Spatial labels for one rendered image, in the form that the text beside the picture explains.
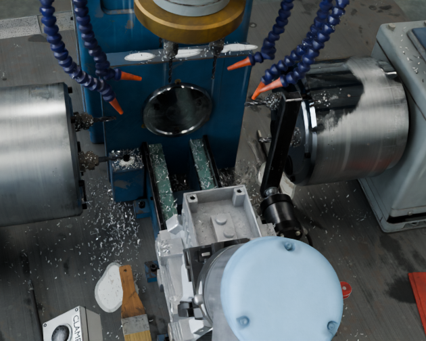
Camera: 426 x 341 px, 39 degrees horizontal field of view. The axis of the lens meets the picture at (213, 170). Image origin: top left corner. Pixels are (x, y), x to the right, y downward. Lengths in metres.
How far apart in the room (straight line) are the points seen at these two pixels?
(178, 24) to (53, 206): 0.38
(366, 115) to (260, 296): 0.73
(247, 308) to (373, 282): 0.90
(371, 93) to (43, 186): 0.61
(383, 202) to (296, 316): 0.94
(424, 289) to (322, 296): 0.90
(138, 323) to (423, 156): 0.64
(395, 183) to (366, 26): 0.75
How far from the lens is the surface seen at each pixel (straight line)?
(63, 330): 0.90
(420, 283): 1.35
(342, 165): 1.15
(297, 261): 0.45
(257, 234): 0.91
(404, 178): 1.27
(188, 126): 1.27
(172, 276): 0.94
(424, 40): 1.29
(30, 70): 1.68
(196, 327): 0.89
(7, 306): 1.25
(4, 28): 2.53
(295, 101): 0.95
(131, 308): 1.21
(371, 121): 1.14
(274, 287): 0.45
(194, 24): 0.93
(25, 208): 1.06
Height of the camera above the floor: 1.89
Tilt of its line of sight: 50 degrees down
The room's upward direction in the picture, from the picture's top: 7 degrees clockwise
